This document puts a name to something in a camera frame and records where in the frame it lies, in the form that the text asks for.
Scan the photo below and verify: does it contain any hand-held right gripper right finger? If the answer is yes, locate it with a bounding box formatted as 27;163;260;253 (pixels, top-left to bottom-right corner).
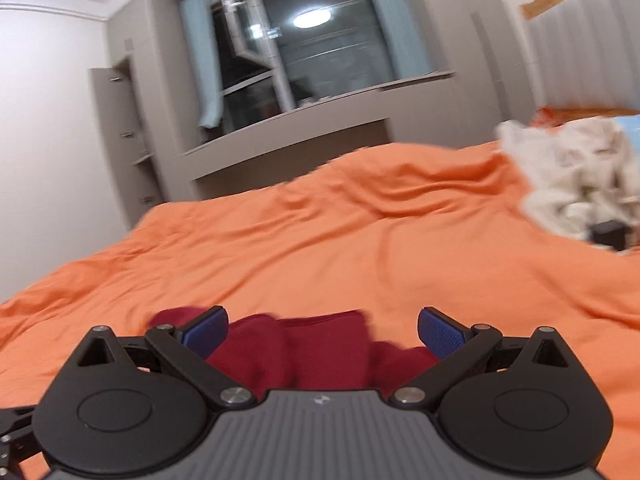
390;306;572;407

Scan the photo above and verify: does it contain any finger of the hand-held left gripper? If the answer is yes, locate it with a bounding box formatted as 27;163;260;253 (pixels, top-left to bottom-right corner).
0;406;38;480

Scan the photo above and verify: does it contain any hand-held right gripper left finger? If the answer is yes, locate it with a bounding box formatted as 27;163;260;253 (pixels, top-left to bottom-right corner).
75;305;256;407

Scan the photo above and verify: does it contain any maroon long-sleeve shirt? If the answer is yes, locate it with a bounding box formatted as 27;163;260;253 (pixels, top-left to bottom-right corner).
150;306;442;395

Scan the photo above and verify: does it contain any white clothes pile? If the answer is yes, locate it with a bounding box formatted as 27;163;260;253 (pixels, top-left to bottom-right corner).
495;116;640;241

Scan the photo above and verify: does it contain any orange bed blanket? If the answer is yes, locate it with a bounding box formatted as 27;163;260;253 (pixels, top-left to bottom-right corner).
0;106;640;480

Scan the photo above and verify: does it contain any small black box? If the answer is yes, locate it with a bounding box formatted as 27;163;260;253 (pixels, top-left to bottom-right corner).
590;220;628;252

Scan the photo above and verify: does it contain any white headboard shelf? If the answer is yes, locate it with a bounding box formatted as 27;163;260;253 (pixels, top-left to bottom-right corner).
175;70;457;198

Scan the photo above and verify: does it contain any grey shelf cabinet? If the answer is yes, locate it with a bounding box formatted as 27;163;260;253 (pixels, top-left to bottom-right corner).
89;57;168;233

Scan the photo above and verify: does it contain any light blue curtain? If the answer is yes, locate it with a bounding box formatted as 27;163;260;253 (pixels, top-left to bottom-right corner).
177;0;225;129
357;0;435;78

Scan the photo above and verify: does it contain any light blue cloth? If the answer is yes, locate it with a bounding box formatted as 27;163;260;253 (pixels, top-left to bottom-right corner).
612;115;640;153

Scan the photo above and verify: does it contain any glass window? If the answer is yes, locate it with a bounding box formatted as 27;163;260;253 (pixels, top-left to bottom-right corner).
207;0;401;133

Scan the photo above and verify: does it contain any white pleated curtain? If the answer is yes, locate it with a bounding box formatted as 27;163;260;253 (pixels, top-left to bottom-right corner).
527;0;640;113

